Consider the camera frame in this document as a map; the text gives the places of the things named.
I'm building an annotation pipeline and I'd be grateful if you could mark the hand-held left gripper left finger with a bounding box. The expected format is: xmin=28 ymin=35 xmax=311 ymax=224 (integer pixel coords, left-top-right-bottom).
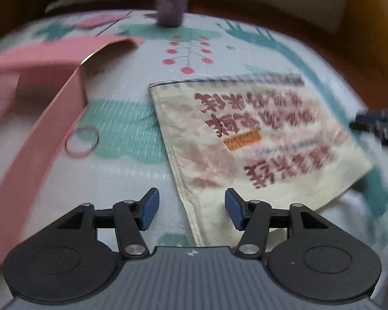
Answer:
xmin=53 ymin=187 xmax=160 ymax=260

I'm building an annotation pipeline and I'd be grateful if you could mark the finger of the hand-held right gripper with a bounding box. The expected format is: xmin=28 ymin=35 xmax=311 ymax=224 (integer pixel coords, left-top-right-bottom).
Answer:
xmin=350 ymin=106 xmax=388 ymax=150

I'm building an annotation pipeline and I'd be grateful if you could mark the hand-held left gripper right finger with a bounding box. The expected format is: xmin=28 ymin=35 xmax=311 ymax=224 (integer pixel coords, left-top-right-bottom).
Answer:
xmin=225 ymin=187 xmax=331 ymax=261

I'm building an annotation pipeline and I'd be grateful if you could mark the cream printed shopping bag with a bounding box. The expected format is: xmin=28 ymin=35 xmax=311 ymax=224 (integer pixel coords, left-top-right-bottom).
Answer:
xmin=148 ymin=73 xmax=374 ymax=248

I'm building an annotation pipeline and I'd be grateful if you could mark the animal print play mat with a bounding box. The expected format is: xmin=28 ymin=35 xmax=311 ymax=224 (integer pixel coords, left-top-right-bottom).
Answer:
xmin=0 ymin=10 xmax=388 ymax=259

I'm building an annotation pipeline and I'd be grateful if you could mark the red rubber band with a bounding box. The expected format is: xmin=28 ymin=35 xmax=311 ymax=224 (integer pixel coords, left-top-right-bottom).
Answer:
xmin=65 ymin=125 xmax=100 ymax=159

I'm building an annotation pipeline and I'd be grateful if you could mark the pink cardboard box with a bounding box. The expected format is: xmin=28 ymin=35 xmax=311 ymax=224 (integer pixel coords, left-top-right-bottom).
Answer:
xmin=0 ymin=35 xmax=145 ymax=265

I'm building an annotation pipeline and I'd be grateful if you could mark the pink paper card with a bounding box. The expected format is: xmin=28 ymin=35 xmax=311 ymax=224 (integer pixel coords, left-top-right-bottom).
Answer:
xmin=74 ymin=14 xmax=124 ymax=30

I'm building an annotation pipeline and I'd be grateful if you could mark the purple water bottle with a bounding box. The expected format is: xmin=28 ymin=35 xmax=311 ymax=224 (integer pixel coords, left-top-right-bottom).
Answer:
xmin=154 ymin=0 xmax=190 ymax=28

